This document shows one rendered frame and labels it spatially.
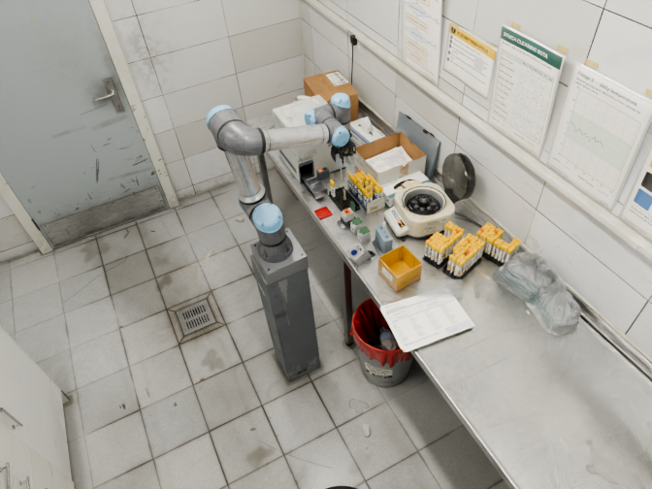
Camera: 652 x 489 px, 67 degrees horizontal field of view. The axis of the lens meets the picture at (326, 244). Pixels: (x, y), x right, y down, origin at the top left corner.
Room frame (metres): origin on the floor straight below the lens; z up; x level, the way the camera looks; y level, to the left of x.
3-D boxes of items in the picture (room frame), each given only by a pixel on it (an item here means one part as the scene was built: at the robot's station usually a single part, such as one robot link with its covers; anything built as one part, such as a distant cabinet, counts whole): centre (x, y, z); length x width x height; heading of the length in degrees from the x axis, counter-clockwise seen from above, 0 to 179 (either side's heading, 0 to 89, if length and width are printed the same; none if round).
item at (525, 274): (1.24, -0.81, 0.97); 0.26 x 0.17 x 0.19; 37
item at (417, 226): (1.67, -0.45, 0.94); 0.30 x 0.24 x 0.12; 104
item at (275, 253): (1.48, 0.22, 1.00); 0.15 x 0.15 x 0.10
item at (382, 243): (1.51, -0.26, 0.92); 0.10 x 0.07 x 0.10; 15
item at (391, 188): (1.84, -0.42, 0.92); 0.24 x 0.12 x 0.10; 113
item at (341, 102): (1.78, -0.11, 1.44); 0.09 x 0.08 x 0.11; 116
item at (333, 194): (1.84, -0.11, 0.93); 0.17 x 0.09 x 0.11; 23
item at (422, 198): (1.67, -0.46, 0.97); 0.15 x 0.15 x 0.07
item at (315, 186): (1.96, 0.04, 0.92); 0.21 x 0.07 x 0.05; 23
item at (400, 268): (1.34, -0.30, 0.93); 0.13 x 0.13 x 0.10; 28
